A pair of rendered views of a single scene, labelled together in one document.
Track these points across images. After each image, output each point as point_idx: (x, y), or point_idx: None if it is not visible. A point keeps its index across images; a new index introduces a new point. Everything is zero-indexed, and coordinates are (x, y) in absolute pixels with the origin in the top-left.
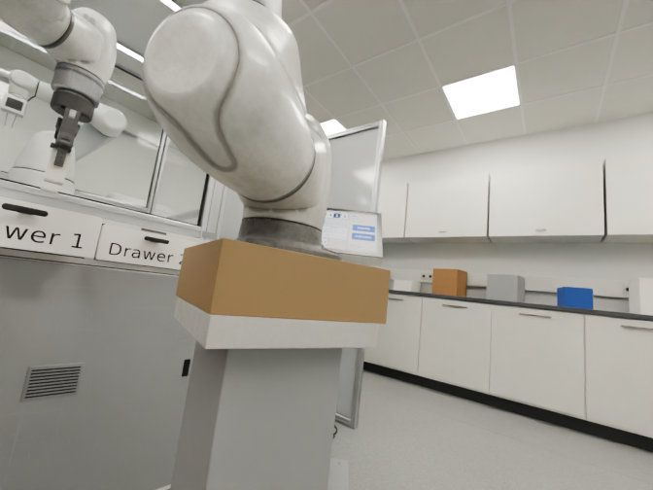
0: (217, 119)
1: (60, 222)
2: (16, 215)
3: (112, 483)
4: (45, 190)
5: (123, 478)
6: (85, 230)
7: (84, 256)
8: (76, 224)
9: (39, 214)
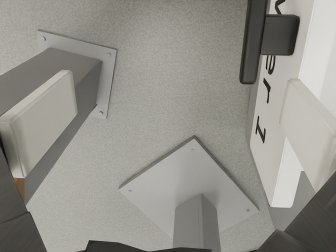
0: None
1: (277, 111)
2: (293, 14)
3: (254, 95)
4: (285, 91)
5: (253, 103)
6: (265, 154)
7: (252, 131)
8: (272, 142)
9: (240, 63)
